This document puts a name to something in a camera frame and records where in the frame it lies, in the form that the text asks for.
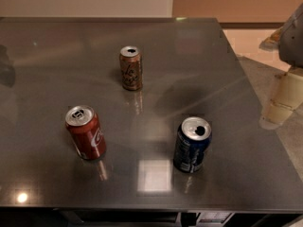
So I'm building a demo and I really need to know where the blue soda can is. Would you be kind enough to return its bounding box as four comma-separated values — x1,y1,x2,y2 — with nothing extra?
173,116,212,173

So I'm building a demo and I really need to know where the red cola can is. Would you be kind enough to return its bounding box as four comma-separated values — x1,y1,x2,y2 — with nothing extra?
65,105,106,160

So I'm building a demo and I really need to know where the orange soda can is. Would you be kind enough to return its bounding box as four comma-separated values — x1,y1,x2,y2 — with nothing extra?
119,45,143,91

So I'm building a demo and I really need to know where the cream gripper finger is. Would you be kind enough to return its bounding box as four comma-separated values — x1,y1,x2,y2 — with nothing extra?
259,67,303,130

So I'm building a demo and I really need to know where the device under table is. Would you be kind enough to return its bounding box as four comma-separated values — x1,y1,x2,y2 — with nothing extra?
196,211,233,227

